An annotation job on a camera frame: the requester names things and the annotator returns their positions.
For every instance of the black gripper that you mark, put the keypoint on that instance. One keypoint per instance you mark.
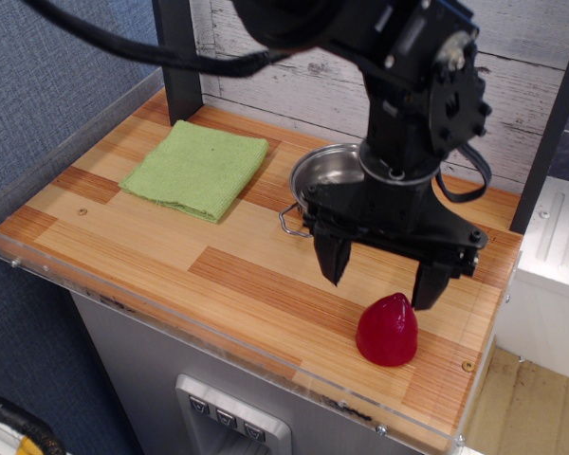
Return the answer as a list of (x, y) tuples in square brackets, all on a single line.
[(405, 218)]

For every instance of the red toy potato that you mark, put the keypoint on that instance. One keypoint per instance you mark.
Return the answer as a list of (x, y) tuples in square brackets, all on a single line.
[(387, 332)]

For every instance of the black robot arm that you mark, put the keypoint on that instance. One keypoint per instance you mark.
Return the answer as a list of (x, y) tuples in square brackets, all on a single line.
[(417, 59)]

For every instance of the green folded cloth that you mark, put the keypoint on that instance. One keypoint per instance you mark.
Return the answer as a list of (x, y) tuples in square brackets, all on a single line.
[(197, 170)]

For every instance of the clear acrylic guard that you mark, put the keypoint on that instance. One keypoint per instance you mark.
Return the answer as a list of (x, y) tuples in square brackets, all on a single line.
[(246, 288)]

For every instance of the stainless steel pot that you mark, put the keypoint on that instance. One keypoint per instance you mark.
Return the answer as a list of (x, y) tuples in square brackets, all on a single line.
[(327, 165)]

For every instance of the white toy sink counter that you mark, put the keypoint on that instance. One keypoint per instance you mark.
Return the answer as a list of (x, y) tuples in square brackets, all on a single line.
[(533, 321)]

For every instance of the grey cabinet with dispenser panel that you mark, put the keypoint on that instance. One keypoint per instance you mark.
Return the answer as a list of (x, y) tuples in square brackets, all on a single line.
[(183, 397)]

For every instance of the yellow tape object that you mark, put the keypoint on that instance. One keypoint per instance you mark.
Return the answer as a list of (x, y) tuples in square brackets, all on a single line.
[(28, 447)]

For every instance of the black post right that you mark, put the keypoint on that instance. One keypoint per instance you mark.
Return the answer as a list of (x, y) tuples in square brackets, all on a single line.
[(543, 158)]

